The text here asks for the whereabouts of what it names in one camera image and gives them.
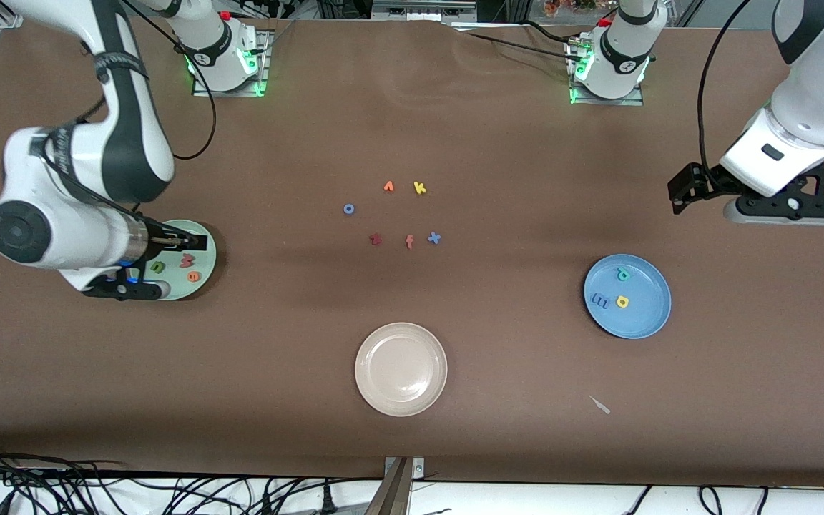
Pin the metal table edge bracket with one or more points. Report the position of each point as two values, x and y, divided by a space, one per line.
394 493

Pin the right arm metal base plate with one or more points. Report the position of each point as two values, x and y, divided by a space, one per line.
266 68

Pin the small grey paper scrap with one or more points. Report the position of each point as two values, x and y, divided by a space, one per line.
600 405

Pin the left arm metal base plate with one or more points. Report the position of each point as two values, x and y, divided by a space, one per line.
612 101

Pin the beige plate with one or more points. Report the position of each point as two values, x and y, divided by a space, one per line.
401 370

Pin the grey metal box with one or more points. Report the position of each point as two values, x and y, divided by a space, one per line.
423 8

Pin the green plate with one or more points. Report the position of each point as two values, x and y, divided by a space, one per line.
201 290

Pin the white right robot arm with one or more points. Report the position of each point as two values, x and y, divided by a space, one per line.
90 236

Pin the colourful flower decoration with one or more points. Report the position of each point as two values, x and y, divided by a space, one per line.
562 7

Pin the pink foam letter w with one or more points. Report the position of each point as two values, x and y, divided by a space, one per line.
189 262

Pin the green foam letter n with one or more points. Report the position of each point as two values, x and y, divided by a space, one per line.
154 267

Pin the blue foam letter m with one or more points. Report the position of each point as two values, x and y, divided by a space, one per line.
601 302

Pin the blue plate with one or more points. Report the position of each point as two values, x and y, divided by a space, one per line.
641 318

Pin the black power plug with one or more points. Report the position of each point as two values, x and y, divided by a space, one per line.
327 501
266 506

